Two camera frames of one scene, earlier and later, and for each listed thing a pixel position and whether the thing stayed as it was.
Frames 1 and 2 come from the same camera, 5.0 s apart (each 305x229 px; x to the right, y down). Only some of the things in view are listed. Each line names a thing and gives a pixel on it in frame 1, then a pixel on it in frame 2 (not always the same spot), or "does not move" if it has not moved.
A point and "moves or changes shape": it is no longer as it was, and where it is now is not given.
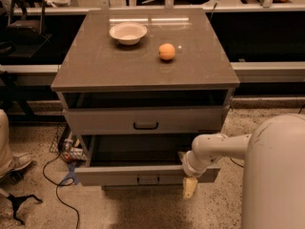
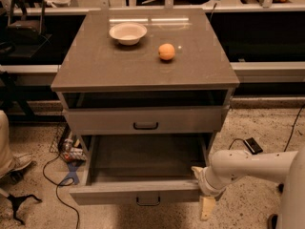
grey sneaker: [18, 162] does not move
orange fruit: [167, 52] does not move
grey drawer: [136, 160] moves or changes shape
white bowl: [129, 33] does not move
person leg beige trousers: [7, 166] does not move
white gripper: [190, 166] to [206, 182]
